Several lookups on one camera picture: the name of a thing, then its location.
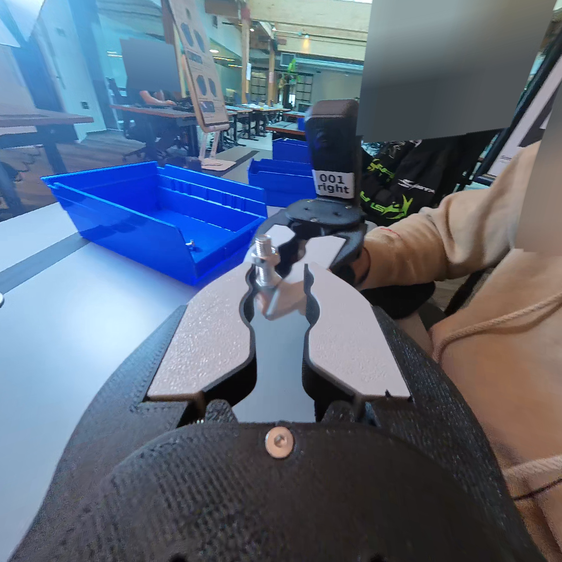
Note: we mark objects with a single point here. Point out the black white banner stand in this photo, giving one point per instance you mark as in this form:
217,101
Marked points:
531,118

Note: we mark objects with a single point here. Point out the blue plastic bin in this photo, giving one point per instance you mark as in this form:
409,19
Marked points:
105,215
290,149
281,184

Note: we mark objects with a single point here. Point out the person's beige hoodie torso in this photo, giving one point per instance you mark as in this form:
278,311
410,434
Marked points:
509,378

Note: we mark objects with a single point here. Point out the black chair armrest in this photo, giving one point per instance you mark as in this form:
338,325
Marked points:
404,300

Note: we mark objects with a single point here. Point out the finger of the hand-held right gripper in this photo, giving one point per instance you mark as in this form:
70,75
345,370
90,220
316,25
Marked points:
281,237
327,253

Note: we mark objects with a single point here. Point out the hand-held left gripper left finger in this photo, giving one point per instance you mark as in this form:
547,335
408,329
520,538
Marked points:
209,347

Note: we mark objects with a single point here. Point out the silver threaded bolt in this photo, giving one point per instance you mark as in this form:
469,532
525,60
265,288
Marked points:
262,256

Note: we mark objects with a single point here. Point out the person's right forearm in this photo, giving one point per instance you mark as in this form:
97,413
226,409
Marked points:
448,228

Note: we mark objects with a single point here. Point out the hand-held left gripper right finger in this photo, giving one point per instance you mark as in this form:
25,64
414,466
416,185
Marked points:
354,347

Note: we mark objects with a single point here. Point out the cardboard sign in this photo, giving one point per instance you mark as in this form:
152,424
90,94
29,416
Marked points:
200,70

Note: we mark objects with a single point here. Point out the wooden desk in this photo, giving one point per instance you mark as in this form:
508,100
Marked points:
44,118
154,111

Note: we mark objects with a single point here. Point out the studio softbox light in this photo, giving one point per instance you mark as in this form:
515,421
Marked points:
13,13

